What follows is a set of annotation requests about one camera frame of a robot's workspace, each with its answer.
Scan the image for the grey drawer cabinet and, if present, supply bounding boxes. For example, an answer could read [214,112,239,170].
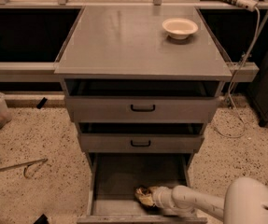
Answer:
[54,4,233,224]

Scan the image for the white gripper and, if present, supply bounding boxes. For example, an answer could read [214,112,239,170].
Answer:
[138,186,173,209]

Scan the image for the grey top drawer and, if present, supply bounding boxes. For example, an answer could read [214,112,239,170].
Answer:
[63,78,220,123]

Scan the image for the grey middle drawer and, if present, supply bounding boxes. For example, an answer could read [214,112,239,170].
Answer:
[78,122,204,153]

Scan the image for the grey drawer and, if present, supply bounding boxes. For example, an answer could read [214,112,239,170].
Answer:
[77,153,207,224]
[63,78,220,123]
[78,122,204,153]

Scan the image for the grey bottom drawer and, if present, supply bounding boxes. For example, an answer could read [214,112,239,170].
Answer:
[77,153,207,224]

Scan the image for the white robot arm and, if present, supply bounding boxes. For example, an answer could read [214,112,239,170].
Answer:
[134,177,268,224]

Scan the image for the small black floor block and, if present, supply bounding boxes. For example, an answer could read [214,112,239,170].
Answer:
[36,97,48,109]

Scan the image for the white paper bowl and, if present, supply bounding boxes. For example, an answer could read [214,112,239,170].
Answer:
[162,18,198,40]

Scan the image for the metal grabber stick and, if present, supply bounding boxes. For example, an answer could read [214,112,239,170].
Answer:
[0,158,48,173]

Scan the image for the white power cable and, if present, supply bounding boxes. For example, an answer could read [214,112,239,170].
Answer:
[211,7,262,139]

